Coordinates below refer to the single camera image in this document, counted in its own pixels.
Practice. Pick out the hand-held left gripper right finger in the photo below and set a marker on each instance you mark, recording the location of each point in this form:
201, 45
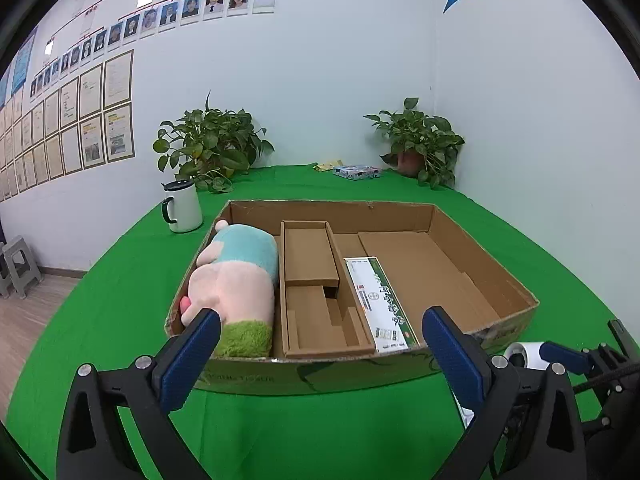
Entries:
450, 360

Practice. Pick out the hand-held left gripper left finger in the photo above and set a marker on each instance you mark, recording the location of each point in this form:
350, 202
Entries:
192, 360

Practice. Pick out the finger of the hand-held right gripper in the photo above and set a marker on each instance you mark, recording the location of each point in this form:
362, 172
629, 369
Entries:
565, 356
621, 337

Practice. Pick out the white hair dryer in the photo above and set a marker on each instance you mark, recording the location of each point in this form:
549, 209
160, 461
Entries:
525, 352

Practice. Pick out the pink pig plush toy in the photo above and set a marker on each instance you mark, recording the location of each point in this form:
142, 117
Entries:
235, 285

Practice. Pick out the long white green box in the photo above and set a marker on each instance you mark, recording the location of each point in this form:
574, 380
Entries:
382, 305

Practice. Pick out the large shallow cardboard box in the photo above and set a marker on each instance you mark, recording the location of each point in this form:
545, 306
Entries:
425, 260

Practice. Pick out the narrow cardboard box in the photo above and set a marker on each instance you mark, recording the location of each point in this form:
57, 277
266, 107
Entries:
310, 260

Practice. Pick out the green tablecloth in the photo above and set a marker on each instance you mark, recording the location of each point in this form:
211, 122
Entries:
125, 285

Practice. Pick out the grey plastic stool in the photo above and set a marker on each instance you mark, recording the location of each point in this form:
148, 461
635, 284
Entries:
22, 265
4, 272

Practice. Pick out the brown plant pot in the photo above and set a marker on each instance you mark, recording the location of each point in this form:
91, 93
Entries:
410, 162

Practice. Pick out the patterned tissue packet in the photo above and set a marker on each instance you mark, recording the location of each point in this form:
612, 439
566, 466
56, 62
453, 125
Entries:
357, 172

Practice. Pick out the bushy green potted plant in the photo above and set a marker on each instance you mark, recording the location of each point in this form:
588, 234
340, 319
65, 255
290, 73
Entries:
210, 140

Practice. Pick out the green plant in brown pot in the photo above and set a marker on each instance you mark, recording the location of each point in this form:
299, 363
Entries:
425, 132

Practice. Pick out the yellow paper packet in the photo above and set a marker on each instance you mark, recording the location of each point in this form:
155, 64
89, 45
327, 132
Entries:
327, 165

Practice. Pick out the row of portrait photos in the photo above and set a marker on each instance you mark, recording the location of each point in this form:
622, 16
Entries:
165, 12

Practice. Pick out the wall of framed certificates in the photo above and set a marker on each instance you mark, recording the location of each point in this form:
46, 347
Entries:
75, 120

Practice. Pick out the tall blue wall poster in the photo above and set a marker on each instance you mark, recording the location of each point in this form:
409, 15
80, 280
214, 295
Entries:
24, 60

